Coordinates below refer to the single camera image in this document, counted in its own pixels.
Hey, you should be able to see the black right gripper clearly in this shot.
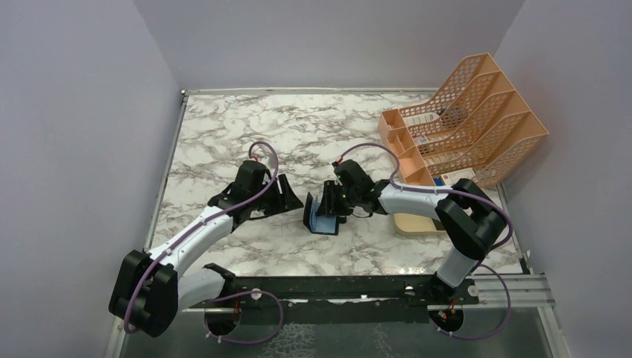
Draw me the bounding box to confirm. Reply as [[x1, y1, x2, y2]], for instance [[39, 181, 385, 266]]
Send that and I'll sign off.
[[316, 180, 359, 216]]

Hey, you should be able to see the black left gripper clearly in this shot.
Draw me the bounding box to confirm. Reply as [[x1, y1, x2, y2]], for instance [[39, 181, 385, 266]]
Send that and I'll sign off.
[[250, 174, 303, 217]]

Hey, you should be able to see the black leather card holder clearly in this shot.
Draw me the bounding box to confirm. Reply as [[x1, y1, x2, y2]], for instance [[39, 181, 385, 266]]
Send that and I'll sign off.
[[303, 192, 339, 236]]

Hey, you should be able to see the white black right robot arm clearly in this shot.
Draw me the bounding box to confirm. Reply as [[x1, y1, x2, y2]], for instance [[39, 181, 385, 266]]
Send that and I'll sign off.
[[305, 160, 513, 304]]

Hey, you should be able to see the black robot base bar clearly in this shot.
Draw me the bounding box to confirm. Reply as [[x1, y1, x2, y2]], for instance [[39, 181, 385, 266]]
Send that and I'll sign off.
[[195, 274, 479, 325]]

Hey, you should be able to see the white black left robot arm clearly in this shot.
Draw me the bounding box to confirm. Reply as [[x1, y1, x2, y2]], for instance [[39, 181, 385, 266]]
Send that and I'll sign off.
[[108, 160, 303, 337]]

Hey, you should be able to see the white card box in organizer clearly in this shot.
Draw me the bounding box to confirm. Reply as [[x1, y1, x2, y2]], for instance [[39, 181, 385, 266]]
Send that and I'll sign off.
[[433, 168, 475, 186]]

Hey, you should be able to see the orange mesh file organizer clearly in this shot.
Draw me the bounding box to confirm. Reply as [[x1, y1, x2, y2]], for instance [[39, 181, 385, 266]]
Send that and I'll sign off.
[[377, 53, 549, 187]]

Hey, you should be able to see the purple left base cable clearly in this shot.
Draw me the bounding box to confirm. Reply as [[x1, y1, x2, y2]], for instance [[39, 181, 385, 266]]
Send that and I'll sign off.
[[203, 289, 285, 345]]

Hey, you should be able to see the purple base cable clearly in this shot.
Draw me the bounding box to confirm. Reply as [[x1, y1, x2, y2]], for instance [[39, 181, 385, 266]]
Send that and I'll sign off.
[[428, 264, 511, 342], [203, 289, 285, 345]]

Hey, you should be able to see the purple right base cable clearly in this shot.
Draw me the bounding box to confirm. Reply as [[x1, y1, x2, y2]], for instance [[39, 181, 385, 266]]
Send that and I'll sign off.
[[428, 264, 511, 342]]

